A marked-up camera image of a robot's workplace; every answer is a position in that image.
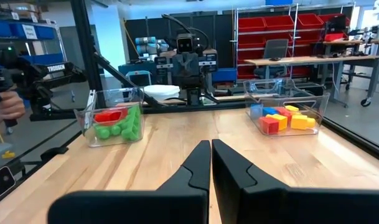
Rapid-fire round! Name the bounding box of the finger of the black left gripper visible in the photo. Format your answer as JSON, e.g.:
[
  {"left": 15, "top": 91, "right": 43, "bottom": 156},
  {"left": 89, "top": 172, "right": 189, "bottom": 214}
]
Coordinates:
[
  {"left": 172, "top": 52, "right": 186, "bottom": 77},
  {"left": 185, "top": 52, "right": 199, "bottom": 77}
]

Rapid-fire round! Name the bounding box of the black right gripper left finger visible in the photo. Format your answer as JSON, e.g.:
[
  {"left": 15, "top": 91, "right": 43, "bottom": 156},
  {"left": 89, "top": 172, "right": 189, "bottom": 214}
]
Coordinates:
[{"left": 47, "top": 139, "right": 212, "bottom": 224}]

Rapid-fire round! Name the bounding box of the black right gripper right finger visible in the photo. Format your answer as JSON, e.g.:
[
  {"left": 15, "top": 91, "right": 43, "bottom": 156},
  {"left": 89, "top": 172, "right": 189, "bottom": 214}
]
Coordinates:
[{"left": 211, "top": 139, "right": 379, "bottom": 224}]

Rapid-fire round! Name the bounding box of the wide large green block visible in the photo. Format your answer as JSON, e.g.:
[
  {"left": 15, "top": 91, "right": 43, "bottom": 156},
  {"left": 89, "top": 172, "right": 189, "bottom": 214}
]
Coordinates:
[{"left": 126, "top": 105, "right": 143, "bottom": 141}]

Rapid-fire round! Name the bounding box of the small red one-stud block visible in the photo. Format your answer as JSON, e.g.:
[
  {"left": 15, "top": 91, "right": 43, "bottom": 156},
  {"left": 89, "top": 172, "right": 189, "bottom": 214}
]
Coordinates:
[
  {"left": 276, "top": 107, "right": 293, "bottom": 121},
  {"left": 259, "top": 116, "right": 280, "bottom": 135}
]

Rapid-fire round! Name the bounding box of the large red block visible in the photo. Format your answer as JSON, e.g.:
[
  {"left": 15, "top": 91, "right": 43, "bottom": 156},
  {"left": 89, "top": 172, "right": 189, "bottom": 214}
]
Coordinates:
[{"left": 94, "top": 107, "right": 129, "bottom": 126}]

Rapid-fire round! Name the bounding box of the long green four-stud block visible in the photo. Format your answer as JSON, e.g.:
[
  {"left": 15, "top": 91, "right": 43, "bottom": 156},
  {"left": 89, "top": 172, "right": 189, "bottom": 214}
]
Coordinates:
[{"left": 94, "top": 123, "right": 131, "bottom": 141}]

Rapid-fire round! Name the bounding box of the blue storage box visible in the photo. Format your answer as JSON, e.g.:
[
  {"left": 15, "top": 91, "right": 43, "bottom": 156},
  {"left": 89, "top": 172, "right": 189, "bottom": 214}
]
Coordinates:
[{"left": 212, "top": 67, "right": 238, "bottom": 83}]

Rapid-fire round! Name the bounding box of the white round container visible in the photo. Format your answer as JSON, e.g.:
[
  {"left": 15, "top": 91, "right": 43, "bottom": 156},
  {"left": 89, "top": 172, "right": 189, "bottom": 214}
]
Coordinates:
[{"left": 143, "top": 84, "right": 181, "bottom": 102}]

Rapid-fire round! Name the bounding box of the grey office chair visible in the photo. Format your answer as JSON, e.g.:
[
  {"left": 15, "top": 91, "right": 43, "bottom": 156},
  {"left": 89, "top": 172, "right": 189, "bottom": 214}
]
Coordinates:
[{"left": 254, "top": 38, "right": 290, "bottom": 79}]

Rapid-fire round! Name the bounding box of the red bin shelf rack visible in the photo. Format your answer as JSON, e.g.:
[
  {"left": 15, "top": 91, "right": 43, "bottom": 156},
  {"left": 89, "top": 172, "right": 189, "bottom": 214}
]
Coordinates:
[{"left": 234, "top": 4, "right": 354, "bottom": 80}]

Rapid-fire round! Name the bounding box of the clear plastic bin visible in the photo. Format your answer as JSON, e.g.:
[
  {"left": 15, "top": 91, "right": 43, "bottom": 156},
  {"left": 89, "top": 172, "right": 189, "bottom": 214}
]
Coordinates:
[
  {"left": 73, "top": 86, "right": 146, "bottom": 147},
  {"left": 243, "top": 77, "right": 330, "bottom": 138}
]

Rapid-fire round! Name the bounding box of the wooden workbench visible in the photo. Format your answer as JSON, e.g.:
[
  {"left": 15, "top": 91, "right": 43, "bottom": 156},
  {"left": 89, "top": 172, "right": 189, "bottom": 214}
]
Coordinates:
[{"left": 243, "top": 39, "right": 379, "bottom": 108}]

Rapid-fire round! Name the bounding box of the blue bin shelf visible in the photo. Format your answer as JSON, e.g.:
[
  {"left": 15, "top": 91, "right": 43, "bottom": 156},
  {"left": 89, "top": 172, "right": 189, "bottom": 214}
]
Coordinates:
[{"left": 0, "top": 2, "right": 65, "bottom": 66}]

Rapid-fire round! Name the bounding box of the person's hand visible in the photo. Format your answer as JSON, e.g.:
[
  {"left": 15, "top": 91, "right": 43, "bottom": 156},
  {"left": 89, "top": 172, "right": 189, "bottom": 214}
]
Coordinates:
[{"left": 0, "top": 90, "right": 26, "bottom": 132}]

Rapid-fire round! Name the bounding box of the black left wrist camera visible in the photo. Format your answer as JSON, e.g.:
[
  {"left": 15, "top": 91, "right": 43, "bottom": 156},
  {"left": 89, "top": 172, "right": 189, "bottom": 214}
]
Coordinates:
[{"left": 175, "top": 33, "right": 195, "bottom": 54}]

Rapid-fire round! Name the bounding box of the black panel wall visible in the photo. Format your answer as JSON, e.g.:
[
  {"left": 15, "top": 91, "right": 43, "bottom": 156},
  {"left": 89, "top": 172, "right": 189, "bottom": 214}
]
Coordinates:
[{"left": 124, "top": 11, "right": 237, "bottom": 69}]

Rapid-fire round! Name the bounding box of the black stereo camera module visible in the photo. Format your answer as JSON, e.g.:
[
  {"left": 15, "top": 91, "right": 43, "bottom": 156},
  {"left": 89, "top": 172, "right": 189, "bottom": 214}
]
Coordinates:
[{"left": 0, "top": 166, "right": 17, "bottom": 199}]

